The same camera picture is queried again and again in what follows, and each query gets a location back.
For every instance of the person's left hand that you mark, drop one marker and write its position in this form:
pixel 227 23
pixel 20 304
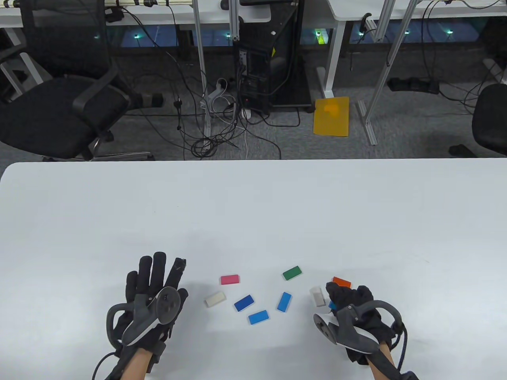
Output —
pixel 152 273

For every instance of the person's right hand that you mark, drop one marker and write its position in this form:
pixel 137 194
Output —
pixel 356 297

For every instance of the orange domino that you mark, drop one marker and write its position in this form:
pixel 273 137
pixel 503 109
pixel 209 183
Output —
pixel 343 282

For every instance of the white domino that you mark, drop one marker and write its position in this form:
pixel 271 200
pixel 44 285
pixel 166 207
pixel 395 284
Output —
pixel 317 297

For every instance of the cream domino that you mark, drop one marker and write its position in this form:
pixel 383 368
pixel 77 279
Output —
pixel 215 299

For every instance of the green domino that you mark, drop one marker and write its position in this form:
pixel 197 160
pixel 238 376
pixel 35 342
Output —
pixel 292 273

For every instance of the pink domino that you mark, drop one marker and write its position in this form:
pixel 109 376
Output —
pixel 230 280

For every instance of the dark blue domino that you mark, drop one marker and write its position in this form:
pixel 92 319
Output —
pixel 243 303

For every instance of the person's left forearm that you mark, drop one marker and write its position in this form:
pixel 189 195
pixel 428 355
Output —
pixel 136 366

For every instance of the grey right hand controller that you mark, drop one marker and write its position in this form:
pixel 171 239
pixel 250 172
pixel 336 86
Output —
pixel 352 336

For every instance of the grey hand controller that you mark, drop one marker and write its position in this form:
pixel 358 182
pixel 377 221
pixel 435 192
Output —
pixel 352 336
pixel 146 316

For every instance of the grey left hand controller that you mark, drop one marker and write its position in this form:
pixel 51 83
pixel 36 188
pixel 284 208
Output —
pixel 146 316

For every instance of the yellow plastic sheet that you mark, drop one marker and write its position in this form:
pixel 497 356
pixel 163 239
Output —
pixel 330 118

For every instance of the white power strip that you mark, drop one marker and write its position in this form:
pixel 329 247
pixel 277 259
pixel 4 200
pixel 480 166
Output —
pixel 216 94

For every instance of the black mesh office chair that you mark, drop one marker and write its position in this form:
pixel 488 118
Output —
pixel 47 114

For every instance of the black power strip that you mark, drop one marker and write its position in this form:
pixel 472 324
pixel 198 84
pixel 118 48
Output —
pixel 414 85

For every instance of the black computer tower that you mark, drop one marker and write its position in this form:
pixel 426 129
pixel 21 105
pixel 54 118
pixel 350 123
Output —
pixel 261 71

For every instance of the white desk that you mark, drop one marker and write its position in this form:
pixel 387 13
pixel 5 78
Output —
pixel 352 8
pixel 146 18

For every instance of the aluminium frame post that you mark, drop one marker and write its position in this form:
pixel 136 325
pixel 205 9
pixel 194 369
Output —
pixel 385 79
pixel 201 59
pixel 234 19
pixel 383 21

